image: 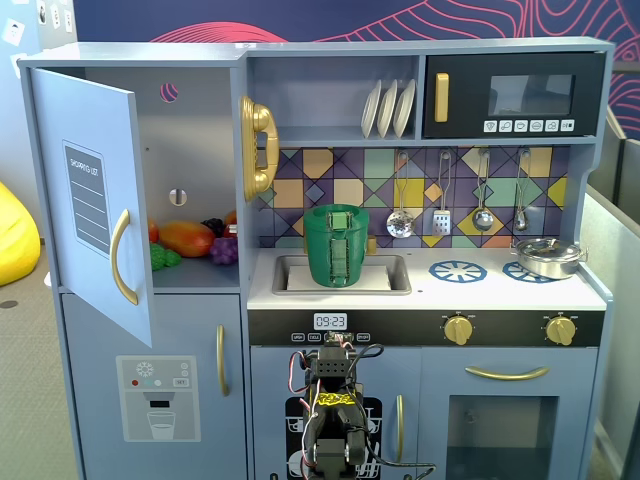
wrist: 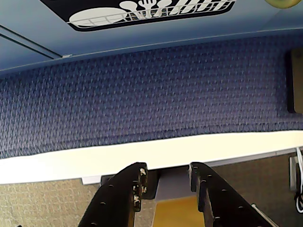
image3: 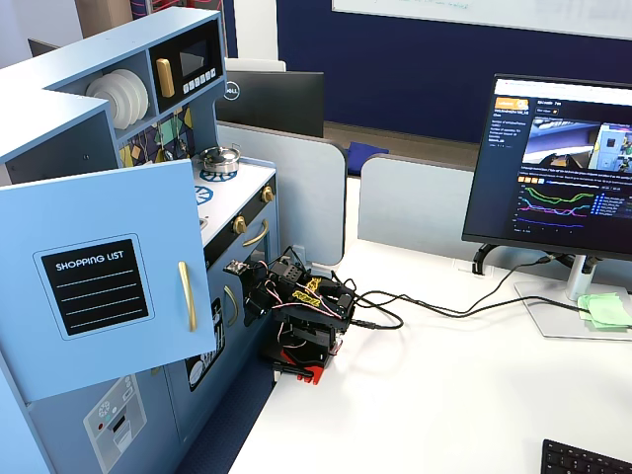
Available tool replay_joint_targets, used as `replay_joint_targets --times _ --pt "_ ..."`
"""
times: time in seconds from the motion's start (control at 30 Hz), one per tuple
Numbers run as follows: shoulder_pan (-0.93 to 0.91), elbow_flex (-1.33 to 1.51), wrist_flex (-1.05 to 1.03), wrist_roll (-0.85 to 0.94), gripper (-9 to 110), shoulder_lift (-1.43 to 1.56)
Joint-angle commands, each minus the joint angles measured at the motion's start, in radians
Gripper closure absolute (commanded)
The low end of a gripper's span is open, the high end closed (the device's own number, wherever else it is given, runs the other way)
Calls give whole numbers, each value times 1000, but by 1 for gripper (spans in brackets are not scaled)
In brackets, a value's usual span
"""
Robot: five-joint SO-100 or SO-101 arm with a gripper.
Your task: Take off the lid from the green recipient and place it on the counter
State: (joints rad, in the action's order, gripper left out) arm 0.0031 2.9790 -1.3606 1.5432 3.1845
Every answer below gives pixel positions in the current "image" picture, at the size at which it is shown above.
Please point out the blue toy kitchen unit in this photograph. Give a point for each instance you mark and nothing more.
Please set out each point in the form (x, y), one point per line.
(325, 90)

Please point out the gold toy faucet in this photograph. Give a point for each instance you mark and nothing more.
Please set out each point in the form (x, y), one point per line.
(372, 245)

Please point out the grey toy sink basin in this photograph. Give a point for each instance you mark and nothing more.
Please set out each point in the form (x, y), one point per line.
(400, 275)

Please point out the black toy microwave door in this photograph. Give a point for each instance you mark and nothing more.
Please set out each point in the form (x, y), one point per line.
(465, 65)

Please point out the red toy fruit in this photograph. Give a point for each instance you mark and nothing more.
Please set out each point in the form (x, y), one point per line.
(231, 231)

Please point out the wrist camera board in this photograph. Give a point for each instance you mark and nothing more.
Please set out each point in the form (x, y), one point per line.
(337, 338)

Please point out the toy mango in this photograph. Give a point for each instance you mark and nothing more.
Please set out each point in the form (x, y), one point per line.
(187, 239)

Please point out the grey office partition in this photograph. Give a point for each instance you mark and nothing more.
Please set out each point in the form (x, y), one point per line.
(617, 300)

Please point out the gold toy telephone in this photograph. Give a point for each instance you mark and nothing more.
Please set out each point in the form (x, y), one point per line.
(260, 120)

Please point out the orange toy fruit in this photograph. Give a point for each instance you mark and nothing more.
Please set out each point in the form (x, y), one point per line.
(231, 218)

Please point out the blue oven door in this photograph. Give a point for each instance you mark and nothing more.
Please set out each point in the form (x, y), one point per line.
(435, 390)

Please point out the blue fridge door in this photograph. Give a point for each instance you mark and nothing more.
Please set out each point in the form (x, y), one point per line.
(65, 115)

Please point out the metal skimmer spoon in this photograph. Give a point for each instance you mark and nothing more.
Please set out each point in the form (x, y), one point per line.
(400, 226)

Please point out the purple toy grapes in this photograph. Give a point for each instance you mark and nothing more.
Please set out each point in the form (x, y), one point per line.
(223, 251)

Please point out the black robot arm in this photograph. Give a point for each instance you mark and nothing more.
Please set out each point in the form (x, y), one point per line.
(332, 425)

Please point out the dark toy blackberry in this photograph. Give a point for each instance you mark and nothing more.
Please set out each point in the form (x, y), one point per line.
(214, 226)

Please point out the yellow bean bag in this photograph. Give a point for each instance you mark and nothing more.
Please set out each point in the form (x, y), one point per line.
(15, 240)

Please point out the metal ladle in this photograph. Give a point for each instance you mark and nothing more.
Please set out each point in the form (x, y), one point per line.
(483, 220)

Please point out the small metal spoon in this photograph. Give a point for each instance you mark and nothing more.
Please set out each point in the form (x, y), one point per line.
(521, 220)

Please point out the white wall socket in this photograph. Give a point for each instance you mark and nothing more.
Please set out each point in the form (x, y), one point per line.
(42, 11)
(68, 22)
(55, 16)
(12, 31)

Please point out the metal slotted spatula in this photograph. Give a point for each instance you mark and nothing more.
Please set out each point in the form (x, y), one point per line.
(442, 222)

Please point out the blue freezer door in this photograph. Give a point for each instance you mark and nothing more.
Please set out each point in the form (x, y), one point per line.
(90, 340)

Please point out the gold stove knob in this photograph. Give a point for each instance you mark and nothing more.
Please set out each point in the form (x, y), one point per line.
(560, 331)
(458, 330)

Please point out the steel toy pot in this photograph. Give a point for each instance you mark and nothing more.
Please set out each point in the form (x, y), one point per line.
(547, 267)

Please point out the green toy grapes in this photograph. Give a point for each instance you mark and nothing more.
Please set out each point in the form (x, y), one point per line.
(165, 258)

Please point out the green plastic container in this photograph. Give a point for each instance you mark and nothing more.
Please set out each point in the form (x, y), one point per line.
(317, 260)

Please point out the blue dishwasher door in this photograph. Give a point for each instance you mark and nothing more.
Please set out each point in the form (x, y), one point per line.
(270, 380)

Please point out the green round plate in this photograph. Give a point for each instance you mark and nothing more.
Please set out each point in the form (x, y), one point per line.
(317, 220)

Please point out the dark round floor cap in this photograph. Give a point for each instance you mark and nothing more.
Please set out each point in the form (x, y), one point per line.
(8, 303)

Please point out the white toy plate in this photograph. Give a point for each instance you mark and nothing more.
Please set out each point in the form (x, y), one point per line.
(370, 112)
(386, 112)
(403, 110)

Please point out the white sheet in sink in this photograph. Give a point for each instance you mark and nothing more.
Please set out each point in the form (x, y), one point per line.
(299, 277)

